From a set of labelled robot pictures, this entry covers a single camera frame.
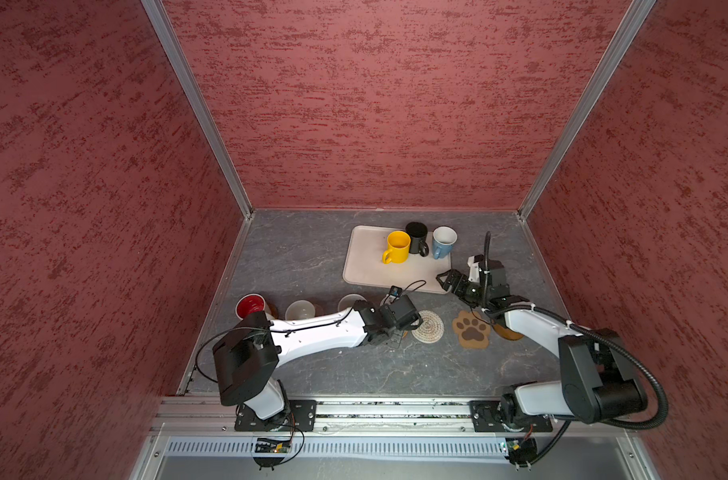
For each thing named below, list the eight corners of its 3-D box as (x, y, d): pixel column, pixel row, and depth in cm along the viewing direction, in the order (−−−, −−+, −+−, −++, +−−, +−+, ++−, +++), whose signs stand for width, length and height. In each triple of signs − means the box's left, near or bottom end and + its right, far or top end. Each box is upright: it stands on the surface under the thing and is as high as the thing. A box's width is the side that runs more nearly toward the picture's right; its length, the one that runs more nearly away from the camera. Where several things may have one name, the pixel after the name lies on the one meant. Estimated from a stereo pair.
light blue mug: (431, 264, 105) (436, 248, 98) (428, 241, 112) (432, 225, 105) (454, 264, 105) (460, 248, 98) (449, 242, 112) (455, 225, 105)
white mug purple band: (291, 326, 92) (285, 313, 84) (294, 312, 94) (288, 299, 87) (319, 326, 92) (315, 314, 84) (321, 313, 95) (317, 299, 87)
